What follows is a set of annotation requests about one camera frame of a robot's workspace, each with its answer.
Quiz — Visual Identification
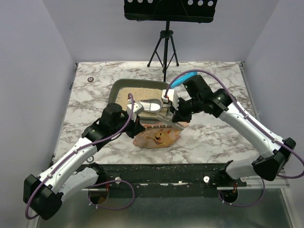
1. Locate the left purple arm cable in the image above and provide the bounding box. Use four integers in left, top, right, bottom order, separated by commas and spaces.
25, 93, 136, 219

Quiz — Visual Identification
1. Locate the blue cylindrical flashlight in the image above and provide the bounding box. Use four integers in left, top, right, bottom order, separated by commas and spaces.
171, 71, 198, 88

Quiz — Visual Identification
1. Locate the grey bag clip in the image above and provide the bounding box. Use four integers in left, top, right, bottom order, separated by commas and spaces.
155, 114, 184, 131

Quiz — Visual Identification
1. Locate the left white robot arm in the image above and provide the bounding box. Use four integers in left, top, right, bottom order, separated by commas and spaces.
23, 102, 144, 220

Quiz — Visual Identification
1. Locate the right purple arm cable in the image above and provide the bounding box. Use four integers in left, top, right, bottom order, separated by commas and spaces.
165, 70, 304, 179

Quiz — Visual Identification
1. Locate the brown poker chip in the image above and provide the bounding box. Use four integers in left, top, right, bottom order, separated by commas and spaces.
87, 77, 94, 82

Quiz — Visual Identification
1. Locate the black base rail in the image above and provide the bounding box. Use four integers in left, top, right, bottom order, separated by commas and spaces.
78, 163, 235, 199

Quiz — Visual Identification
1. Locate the grey plastic litter box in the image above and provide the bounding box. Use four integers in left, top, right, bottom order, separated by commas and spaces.
108, 79, 168, 110

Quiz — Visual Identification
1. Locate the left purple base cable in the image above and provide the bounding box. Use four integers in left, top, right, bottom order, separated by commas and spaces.
88, 179, 135, 210

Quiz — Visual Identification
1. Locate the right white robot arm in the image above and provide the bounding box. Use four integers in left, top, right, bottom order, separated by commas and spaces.
162, 75, 296, 186

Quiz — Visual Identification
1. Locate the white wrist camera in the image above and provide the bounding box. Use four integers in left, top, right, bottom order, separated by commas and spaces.
127, 99, 144, 122
161, 89, 180, 111

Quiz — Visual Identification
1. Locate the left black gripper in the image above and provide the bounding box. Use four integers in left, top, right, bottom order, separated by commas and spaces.
111, 110, 145, 139

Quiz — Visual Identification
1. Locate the black music stand tripod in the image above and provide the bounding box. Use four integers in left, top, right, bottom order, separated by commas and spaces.
123, 0, 218, 82

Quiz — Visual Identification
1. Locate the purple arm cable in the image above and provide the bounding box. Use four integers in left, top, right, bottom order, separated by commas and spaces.
25, 93, 136, 219
165, 70, 304, 179

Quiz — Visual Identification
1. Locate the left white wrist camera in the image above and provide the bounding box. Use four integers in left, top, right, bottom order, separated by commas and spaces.
127, 99, 144, 122

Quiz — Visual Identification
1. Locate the beige litter in box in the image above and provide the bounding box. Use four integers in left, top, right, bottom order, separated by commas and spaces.
116, 87, 170, 117

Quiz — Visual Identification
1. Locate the pink cat litter bag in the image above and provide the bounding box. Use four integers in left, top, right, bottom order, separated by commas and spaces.
133, 122, 182, 149

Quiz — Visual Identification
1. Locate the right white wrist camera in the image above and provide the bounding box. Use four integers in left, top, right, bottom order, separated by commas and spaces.
161, 89, 180, 111

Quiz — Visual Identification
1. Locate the silver metal scoop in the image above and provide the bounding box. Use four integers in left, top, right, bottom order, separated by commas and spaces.
138, 99, 170, 113

